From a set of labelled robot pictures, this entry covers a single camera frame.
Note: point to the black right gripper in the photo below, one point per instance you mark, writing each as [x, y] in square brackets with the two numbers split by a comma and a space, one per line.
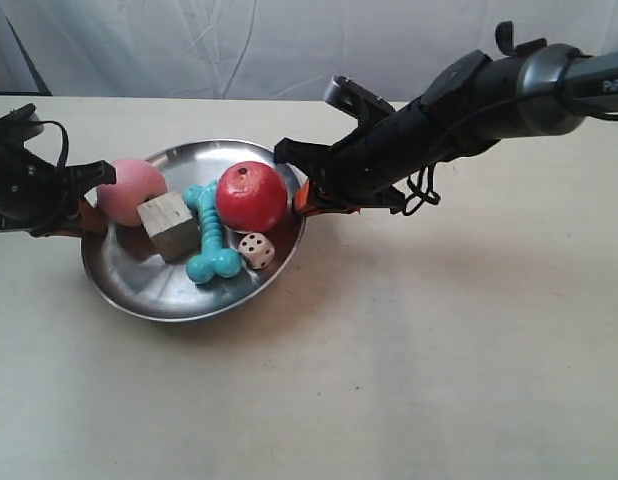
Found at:
[360, 171]

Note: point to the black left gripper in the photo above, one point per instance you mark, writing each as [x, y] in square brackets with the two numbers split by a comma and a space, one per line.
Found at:
[44, 199]

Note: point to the round metal plate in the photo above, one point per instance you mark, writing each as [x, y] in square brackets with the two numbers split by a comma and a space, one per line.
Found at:
[128, 272]

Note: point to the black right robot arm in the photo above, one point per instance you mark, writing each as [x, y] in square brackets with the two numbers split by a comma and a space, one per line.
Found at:
[542, 90]

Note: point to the red toy apple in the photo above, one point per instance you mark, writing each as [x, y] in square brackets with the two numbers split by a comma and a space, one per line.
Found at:
[251, 196]

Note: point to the pink toy peach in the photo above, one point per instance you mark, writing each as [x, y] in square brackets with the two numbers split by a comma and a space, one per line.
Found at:
[137, 181]

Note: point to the white die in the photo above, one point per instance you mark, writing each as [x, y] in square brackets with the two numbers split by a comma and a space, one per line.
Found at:
[257, 249]

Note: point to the wooden cube block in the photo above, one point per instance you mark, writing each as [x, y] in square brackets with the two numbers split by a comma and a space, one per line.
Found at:
[170, 225]

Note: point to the teal toy bone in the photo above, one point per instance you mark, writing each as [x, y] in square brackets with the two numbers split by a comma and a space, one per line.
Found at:
[214, 259]

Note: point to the white backdrop curtain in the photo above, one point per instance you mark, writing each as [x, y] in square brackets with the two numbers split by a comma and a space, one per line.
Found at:
[267, 49]

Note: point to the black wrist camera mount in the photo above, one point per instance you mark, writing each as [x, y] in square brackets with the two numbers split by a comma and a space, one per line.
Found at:
[349, 97]

